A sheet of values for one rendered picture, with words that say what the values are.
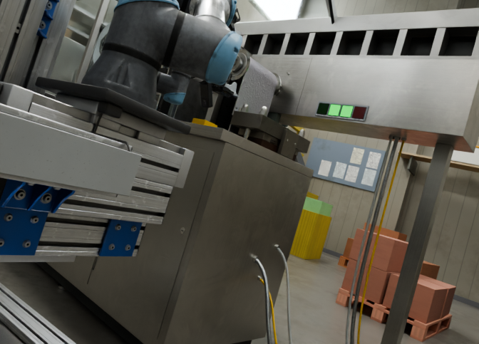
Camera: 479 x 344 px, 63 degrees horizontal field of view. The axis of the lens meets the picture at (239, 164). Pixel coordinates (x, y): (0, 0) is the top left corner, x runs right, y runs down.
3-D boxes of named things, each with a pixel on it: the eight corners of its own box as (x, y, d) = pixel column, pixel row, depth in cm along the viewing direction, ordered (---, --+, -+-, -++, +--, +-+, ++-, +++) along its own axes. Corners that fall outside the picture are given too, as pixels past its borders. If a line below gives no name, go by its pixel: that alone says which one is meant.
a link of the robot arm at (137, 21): (105, 53, 85) (124, -7, 85) (165, 75, 88) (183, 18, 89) (100, 36, 73) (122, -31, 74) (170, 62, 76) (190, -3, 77)
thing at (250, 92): (232, 114, 174) (244, 75, 175) (261, 129, 192) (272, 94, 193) (232, 115, 174) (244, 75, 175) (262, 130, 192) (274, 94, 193)
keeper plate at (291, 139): (276, 153, 170) (284, 129, 171) (289, 158, 178) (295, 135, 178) (281, 154, 168) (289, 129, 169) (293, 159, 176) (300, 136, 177)
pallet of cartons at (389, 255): (459, 332, 375) (477, 263, 379) (419, 342, 294) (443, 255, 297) (378, 298, 433) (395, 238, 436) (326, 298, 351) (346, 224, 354)
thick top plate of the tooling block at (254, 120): (229, 124, 168) (234, 110, 169) (279, 148, 199) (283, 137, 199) (259, 128, 158) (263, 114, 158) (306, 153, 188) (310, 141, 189)
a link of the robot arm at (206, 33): (158, 74, 80) (181, 8, 125) (227, 99, 84) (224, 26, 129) (176, 18, 74) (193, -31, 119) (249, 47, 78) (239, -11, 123)
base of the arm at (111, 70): (111, 92, 69) (128, 40, 70) (63, 84, 78) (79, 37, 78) (168, 118, 82) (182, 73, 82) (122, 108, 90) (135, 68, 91)
